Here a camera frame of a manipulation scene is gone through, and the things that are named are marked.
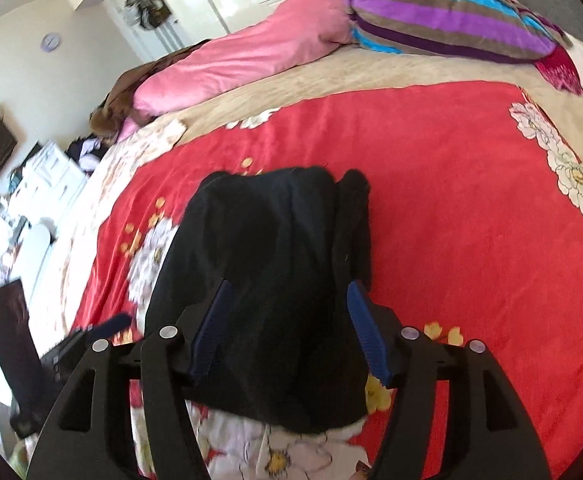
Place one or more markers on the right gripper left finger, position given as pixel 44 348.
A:
pixel 201 329

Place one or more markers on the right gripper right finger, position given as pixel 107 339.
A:
pixel 378 331

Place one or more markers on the black printed t-shirt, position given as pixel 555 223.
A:
pixel 288 242

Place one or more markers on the pile of dark clothes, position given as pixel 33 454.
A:
pixel 87 153

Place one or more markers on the red floral blanket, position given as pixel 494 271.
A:
pixel 476 217

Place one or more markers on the white drawer cabinet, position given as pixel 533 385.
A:
pixel 51 183

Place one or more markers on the brown fur coat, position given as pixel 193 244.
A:
pixel 106 120

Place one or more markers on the beige bed sheet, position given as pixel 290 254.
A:
pixel 347 69

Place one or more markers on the pink quilt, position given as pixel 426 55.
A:
pixel 298 32

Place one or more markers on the red patterned pillow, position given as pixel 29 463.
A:
pixel 560 70

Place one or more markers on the striped purple blue pillow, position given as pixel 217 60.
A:
pixel 500 31

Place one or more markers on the hanging bags on door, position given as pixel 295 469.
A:
pixel 147 14

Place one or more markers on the round purple wall clock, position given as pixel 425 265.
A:
pixel 50 42

